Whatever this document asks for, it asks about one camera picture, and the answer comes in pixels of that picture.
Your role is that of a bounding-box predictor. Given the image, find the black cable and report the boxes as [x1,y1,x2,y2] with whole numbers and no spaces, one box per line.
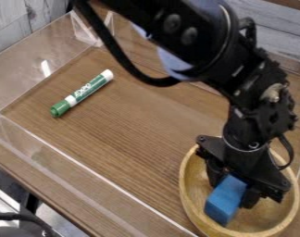
[71,0,187,88]

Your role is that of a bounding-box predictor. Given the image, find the brown wooden bowl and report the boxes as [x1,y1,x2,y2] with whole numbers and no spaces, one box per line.
[177,145,300,237]

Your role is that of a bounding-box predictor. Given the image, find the black metal table frame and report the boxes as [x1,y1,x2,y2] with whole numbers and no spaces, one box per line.
[0,163,63,237]

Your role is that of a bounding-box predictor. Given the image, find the clear acrylic tray walls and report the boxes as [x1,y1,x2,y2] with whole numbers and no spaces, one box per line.
[0,9,300,237]

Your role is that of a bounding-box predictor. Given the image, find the blue foam block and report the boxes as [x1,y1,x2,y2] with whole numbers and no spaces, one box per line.
[203,175,246,226]

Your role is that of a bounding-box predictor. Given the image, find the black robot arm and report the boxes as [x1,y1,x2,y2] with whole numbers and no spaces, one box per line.
[76,0,298,208]

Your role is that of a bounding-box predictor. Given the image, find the green Expo marker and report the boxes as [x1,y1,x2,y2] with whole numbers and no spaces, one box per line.
[49,69,113,118]

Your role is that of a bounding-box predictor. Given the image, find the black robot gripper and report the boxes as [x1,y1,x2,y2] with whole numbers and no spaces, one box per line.
[195,120,291,209]

